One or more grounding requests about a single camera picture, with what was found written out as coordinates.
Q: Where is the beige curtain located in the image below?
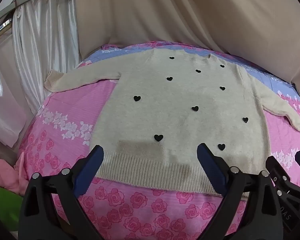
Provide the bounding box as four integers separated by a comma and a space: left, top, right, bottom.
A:
74, 0, 300, 98

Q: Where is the pink cloth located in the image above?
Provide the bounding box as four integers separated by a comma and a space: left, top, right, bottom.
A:
0, 152, 28, 196

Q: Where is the green garment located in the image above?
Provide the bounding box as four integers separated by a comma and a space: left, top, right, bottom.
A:
0, 186, 24, 231

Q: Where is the white satin curtain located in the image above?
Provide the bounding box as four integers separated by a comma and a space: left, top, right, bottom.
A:
0, 0, 83, 148

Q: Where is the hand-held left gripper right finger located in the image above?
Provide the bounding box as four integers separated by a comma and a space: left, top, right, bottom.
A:
196, 142, 285, 240

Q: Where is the beige sweater with black hearts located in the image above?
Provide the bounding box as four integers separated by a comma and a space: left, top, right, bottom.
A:
44, 48, 300, 202

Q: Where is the pink floral bedsheet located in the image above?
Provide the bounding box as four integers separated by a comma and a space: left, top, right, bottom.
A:
17, 40, 300, 240

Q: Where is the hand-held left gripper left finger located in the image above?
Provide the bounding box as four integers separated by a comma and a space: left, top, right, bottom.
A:
19, 144, 108, 240

